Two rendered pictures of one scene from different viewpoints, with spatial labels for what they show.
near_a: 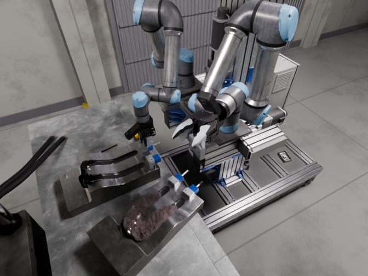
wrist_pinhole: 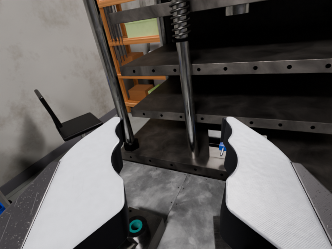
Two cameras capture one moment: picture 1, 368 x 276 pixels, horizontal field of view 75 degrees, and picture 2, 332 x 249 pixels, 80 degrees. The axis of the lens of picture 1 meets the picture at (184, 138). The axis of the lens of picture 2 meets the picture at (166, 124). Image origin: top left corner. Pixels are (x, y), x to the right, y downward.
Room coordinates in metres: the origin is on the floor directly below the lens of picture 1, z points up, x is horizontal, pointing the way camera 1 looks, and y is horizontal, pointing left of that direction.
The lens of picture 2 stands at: (0.59, -0.06, 1.51)
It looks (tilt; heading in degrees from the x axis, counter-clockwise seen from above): 30 degrees down; 149
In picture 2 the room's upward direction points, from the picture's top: 10 degrees counter-clockwise
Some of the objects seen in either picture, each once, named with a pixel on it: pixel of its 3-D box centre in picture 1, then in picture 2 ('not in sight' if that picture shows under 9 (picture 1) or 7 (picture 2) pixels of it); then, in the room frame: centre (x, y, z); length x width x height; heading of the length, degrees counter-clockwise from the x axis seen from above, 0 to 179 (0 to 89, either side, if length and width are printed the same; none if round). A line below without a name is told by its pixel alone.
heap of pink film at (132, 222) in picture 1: (148, 212); not in sight; (0.56, 0.17, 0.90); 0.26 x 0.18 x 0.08; 137
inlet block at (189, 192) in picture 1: (194, 188); not in sight; (0.72, -0.06, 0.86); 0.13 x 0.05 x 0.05; 137
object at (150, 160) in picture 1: (157, 157); not in sight; (0.90, 0.15, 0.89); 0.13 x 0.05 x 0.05; 119
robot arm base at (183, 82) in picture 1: (184, 76); not in sight; (1.46, 0.00, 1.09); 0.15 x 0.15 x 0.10
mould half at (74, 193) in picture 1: (109, 172); not in sight; (0.82, 0.42, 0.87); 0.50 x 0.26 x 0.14; 120
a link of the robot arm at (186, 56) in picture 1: (183, 60); not in sight; (1.47, 0.00, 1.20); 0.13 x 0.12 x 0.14; 79
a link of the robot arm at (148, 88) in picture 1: (149, 93); not in sight; (1.08, 0.19, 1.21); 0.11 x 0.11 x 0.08; 79
